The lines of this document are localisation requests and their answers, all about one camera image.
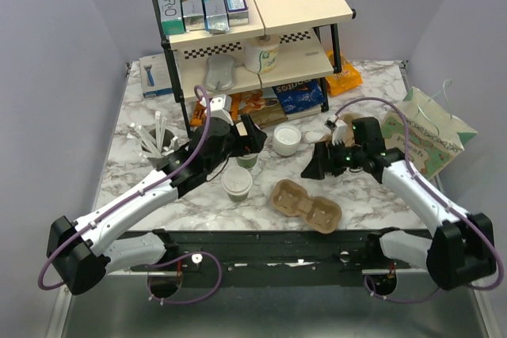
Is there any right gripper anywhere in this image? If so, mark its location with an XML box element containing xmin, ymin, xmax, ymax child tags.
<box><xmin>300</xmin><ymin>138</ymin><xmax>365</xmax><ymax>180</ymax></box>

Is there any beige three-tier shelf rack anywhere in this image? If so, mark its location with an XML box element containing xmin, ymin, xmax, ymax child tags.
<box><xmin>149</xmin><ymin>0</ymin><xmax>357</xmax><ymax>140</ymax></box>

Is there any single cardboard cup carrier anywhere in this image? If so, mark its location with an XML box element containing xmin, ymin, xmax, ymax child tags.
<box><xmin>270</xmin><ymin>180</ymin><xmax>342</xmax><ymax>234</ymax></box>

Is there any brown chips bag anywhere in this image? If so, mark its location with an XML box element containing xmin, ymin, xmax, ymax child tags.
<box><xmin>238</xmin><ymin>88</ymin><xmax>288</xmax><ymax>128</ymax></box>

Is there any green Fresh paper bag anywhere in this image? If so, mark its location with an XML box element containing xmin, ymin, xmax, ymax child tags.
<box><xmin>396</xmin><ymin>80</ymin><xmax>477</xmax><ymax>180</ymax></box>

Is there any grey straw holder cup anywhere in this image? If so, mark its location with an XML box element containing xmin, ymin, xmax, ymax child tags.
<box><xmin>127</xmin><ymin>111</ymin><xmax>180</xmax><ymax>170</ymax></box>

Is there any stack of white plastic lids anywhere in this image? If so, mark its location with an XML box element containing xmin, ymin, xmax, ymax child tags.
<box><xmin>273</xmin><ymin>123</ymin><xmax>302</xmax><ymax>157</ymax></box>

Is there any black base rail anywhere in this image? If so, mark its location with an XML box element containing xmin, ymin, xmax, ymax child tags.
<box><xmin>81</xmin><ymin>226</ymin><xmax>440</xmax><ymax>290</ymax></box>

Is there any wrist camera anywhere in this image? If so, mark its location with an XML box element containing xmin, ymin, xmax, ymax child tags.
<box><xmin>325</xmin><ymin>116</ymin><xmax>349</xmax><ymax>146</ymax></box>
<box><xmin>207</xmin><ymin>94</ymin><xmax>234</xmax><ymax>125</ymax></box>

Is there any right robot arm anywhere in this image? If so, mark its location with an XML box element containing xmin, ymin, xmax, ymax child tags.
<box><xmin>301</xmin><ymin>117</ymin><xmax>500</xmax><ymax>291</ymax></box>

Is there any orange yellow snack bag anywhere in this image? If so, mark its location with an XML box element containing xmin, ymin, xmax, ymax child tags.
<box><xmin>325</xmin><ymin>55</ymin><xmax>363</xmax><ymax>97</ymax></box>

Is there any stack of green paper cups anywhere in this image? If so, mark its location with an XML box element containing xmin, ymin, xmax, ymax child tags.
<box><xmin>236</xmin><ymin>123</ymin><xmax>259</xmax><ymax>169</ymax></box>

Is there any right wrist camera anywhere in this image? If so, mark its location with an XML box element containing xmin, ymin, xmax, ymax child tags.
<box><xmin>325</xmin><ymin>116</ymin><xmax>349</xmax><ymax>146</ymax></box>

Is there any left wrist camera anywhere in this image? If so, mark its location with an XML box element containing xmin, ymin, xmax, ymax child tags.
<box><xmin>207</xmin><ymin>94</ymin><xmax>234</xmax><ymax>125</ymax></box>

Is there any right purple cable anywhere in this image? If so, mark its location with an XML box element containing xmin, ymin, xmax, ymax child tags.
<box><xmin>330</xmin><ymin>97</ymin><xmax>502</xmax><ymax>304</ymax></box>

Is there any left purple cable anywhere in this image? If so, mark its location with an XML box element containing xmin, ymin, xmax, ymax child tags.
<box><xmin>37</xmin><ymin>85</ymin><xmax>223</xmax><ymax>307</ymax></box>

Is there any teal RiO box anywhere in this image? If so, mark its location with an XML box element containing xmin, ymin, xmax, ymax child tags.
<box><xmin>158</xmin><ymin>0</ymin><xmax>185</xmax><ymax>36</ymax></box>

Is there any single green paper cup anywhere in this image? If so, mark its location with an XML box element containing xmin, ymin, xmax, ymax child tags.
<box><xmin>221</xmin><ymin>166</ymin><xmax>253</xmax><ymax>203</ymax></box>

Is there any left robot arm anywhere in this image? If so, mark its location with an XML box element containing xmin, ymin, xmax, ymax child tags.
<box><xmin>45</xmin><ymin>115</ymin><xmax>267</xmax><ymax>295</ymax></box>

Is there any white patterned paper cup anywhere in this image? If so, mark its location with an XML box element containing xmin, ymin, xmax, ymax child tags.
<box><xmin>243</xmin><ymin>35</ymin><xmax>280</xmax><ymax>74</ymax></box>

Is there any blue razor package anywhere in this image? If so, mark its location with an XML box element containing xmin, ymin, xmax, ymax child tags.
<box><xmin>139</xmin><ymin>54</ymin><xmax>173</xmax><ymax>98</ymax></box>

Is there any silver blue RiO box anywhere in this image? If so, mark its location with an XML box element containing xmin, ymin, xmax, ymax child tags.
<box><xmin>203</xmin><ymin>0</ymin><xmax>229</xmax><ymax>34</ymax></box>

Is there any blue Doritos bag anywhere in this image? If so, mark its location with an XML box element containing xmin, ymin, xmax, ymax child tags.
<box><xmin>273</xmin><ymin>79</ymin><xmax>324</xmax><ymax>115</ymax></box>

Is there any purple cable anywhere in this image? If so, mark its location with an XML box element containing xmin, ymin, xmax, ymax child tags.
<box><xmin>37</xmin><ymin>85</ymin><xmax>223</xmax><ymax>307</ymax></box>
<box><xmin>330</xmin><ymin>97</ymin><xmax>502</xmax><ymax>304</ymax></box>

